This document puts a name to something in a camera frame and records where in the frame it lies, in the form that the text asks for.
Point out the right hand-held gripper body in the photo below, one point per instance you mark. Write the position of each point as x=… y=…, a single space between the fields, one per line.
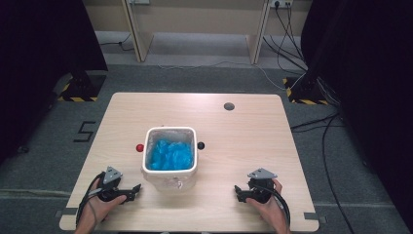
x=261 y=190

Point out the person's left hand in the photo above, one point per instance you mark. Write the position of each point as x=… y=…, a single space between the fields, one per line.
x=97 y=209

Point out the beige background desk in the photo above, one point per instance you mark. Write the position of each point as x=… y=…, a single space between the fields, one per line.
x=138 y=42

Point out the person's right hand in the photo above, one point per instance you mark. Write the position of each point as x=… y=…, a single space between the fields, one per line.
x=272 y=211

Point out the blue plastic wad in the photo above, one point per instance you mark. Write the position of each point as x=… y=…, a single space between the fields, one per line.
x=170 y=156

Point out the white plastic trash bin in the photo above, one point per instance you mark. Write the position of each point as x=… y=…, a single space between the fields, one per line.
x=168 y=180

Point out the dark round table grommet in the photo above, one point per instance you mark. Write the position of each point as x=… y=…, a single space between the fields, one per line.
x=229 y=106

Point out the white wall socket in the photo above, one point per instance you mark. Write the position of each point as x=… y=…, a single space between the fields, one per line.
x=281 y=3
x=139 y=1

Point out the black striped-edge stand base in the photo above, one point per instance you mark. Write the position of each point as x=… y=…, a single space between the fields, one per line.
x=82 y=89
x=307 y=91

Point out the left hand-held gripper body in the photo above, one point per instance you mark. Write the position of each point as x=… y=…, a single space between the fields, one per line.
x=110 y=190

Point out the black curtain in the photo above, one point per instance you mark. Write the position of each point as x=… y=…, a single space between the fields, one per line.
x=39 y=65
x=373 y=81

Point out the white bin rim frame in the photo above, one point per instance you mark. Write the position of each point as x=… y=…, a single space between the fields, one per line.
x=144 y=152

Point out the grey tape strip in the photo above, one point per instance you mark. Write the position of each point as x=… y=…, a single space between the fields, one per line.
x=313 y=216
x=66 y=212

